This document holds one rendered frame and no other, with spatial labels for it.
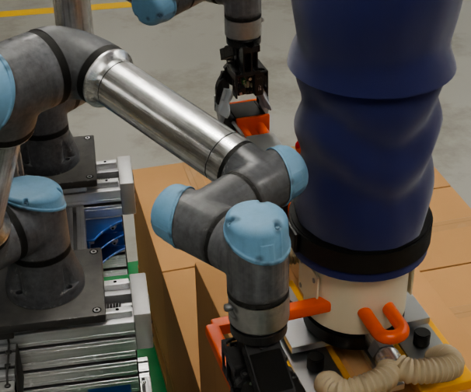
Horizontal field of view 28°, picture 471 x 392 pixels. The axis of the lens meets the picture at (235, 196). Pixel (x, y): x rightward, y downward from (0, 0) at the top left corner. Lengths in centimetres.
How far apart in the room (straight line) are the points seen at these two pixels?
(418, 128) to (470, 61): 406
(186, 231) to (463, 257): 175
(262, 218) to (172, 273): 164
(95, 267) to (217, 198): 79
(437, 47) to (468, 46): 428
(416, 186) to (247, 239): 41
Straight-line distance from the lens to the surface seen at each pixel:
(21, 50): 136
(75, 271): 182
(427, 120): 134
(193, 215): 112
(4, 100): 133
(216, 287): 175
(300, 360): 156
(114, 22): 589
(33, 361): 191
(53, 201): 172
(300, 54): 131
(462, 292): 266
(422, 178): 140
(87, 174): 221
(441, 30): 127
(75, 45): 139
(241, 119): 198
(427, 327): 165
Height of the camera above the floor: 215
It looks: 32 degrees down
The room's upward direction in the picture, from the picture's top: 1 degrees counter-clockwise
